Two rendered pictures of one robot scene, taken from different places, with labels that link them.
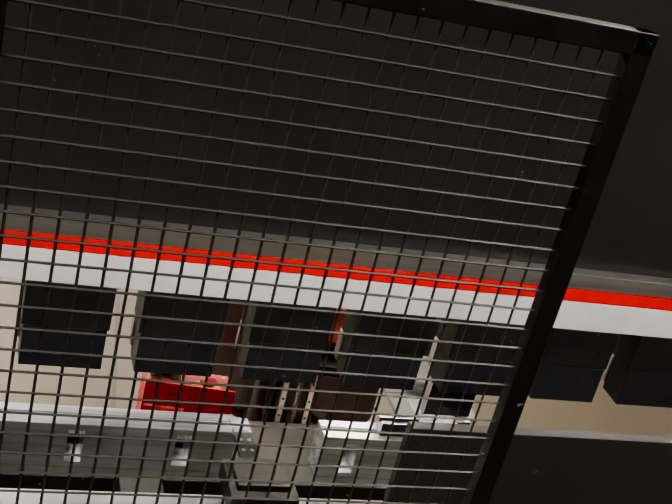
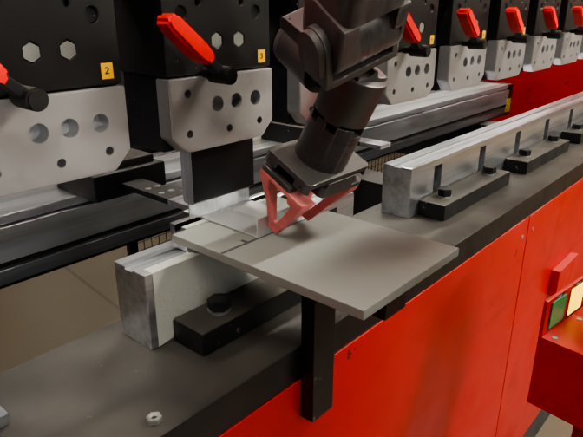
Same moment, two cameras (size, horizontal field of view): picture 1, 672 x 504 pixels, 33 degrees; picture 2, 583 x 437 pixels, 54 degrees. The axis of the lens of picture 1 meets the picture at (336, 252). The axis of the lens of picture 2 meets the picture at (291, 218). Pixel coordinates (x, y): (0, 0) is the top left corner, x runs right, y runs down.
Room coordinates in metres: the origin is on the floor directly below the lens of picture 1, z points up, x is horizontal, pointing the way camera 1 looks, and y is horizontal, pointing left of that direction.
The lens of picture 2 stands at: (2.63, -0.54, 1.25)
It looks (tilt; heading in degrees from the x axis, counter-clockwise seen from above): 21 degrees down; 152
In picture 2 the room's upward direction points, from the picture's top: straight up
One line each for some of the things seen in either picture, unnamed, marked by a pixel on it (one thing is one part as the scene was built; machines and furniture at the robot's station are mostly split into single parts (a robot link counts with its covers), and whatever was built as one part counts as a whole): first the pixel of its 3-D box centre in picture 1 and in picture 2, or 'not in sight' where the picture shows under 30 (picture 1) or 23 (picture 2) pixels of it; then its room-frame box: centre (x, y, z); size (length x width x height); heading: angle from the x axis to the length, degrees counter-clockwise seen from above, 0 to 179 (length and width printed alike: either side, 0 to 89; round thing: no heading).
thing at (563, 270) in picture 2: not in sight; (563, 273); (1.77, 0.72, 0.59); 0.15 x 0.02 x 0.07; 111
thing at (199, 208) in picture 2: (447, 402); (219, 172); (1.98, -0.30, 1.05); 0.10 x 0.02 x 0.10; 111
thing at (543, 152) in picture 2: not in sight; (538, 154); (1.68, 0.67, 0.89); 0.30 x 0.05 x 0.03; 111
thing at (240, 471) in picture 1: (251, 458); (329, 131); (1.68, 0.05, 1.01); 0.26 x 0.12 x 0.05; 21
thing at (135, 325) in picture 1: (177, 323); (448, 40); (1.78, 0.24, 1.18); 0.15 x 0.09 x 0.17; 111
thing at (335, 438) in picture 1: (406, 452); (252, 253); (1.96, -0.24, 0.92); 0.39 x 0.06 x 0.10; 111
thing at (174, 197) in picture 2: not in sight; (140, 179); (1.83, -0.36, 1.01); 0.26 x 0.12 x 0.05; 21
